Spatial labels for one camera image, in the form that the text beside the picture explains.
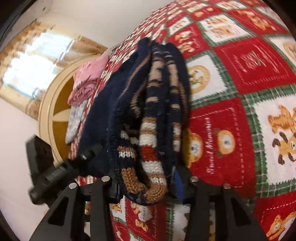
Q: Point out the navy striped knit sweater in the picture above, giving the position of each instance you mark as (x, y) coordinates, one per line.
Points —
(138, 119)

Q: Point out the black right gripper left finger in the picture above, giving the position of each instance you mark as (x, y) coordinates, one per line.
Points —
(111, 187)

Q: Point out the pink folded blanket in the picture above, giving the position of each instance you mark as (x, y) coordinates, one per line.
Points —
(86, 79)

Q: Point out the red patchwork teddy bedspread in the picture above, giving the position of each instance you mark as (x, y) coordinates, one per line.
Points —
(240, 58)

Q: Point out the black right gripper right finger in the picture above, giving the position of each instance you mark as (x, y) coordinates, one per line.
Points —
(183, 184)

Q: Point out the cream round wooden headboard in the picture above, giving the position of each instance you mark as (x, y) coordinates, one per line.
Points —
(54, 110)

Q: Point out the grey floral pillow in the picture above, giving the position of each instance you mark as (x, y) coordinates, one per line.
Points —
(75, 117)

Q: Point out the beige patterned curtain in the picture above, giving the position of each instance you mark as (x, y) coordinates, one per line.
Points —
(34, 57)

